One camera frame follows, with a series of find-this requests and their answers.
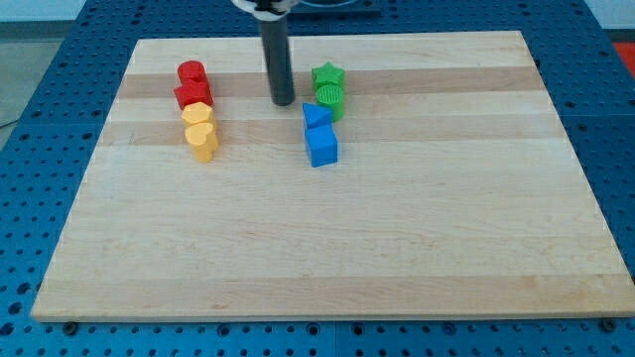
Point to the blue cube block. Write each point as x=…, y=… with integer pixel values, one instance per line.
x=322, y=146

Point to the blue triangle block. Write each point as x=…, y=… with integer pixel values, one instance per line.
x=316, y=116

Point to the green cylinder block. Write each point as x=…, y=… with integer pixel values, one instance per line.
x=331, y=96

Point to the wooden board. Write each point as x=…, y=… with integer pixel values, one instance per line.
x=456, y=194

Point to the green star block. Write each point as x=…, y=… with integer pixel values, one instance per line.
x=328, y=74

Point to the yellow heart block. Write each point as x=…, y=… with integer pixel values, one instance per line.
x=203, y=141

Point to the yellow hexagon block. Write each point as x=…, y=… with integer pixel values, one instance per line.
x=198, y=113

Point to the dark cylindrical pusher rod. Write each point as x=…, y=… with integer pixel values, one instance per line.
x=277, y=55

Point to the red cube block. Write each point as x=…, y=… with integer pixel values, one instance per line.
x=193, y=92

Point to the red crescent block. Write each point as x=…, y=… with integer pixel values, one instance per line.
x=192, y=72

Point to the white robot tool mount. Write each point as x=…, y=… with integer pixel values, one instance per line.
x=266, y=10

